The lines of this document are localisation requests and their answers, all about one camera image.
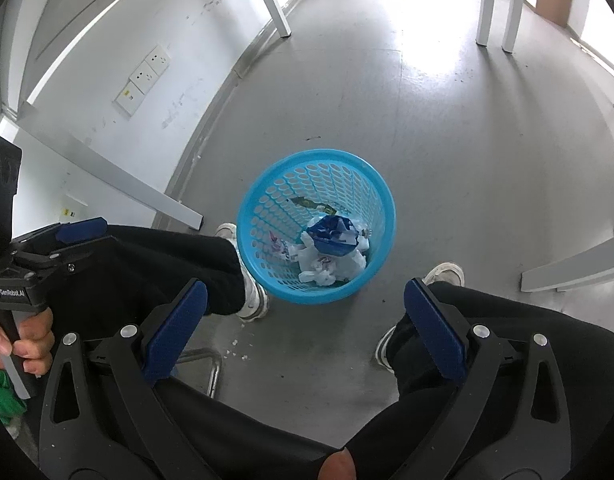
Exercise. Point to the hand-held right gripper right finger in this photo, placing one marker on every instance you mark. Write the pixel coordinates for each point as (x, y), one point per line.
(432, 325)

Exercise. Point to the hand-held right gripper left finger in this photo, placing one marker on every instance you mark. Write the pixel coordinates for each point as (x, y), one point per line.
(179, 325)

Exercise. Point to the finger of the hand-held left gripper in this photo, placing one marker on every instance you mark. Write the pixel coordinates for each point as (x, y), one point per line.
(69, 262)
(82, 231)

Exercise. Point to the white plastic bag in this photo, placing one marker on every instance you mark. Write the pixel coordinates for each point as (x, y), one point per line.
(354, 262)

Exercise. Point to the blue mesh plastic basket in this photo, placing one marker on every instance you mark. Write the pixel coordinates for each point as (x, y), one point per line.
(377, 220)

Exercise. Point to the red patterned candy wrapper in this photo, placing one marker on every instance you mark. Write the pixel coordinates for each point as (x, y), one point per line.
(282, 250)

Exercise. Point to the blue plastic wrapper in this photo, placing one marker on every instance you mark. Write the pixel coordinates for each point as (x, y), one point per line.
(329, 232)

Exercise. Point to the brown printed wrapper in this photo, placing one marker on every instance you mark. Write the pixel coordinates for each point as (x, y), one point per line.
(312, 204)

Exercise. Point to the person's left forearm green sleeve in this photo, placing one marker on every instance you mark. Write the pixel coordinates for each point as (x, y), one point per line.
(2, 395)

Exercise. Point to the person's left hand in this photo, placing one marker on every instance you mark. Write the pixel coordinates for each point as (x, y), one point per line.
(34, 345)

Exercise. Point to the person's right hand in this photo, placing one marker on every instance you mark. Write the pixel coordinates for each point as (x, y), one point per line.
(337, 466)

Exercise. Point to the chrome chair tube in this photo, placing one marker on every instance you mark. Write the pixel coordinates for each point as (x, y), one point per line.
(216, 375)

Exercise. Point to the person's left white shoe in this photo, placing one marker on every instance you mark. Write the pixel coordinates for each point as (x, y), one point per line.
(252, 300)

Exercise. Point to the white wall socket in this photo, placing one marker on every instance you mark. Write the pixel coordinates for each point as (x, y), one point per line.
(128, 101)
(144, 77)
(158, 61)

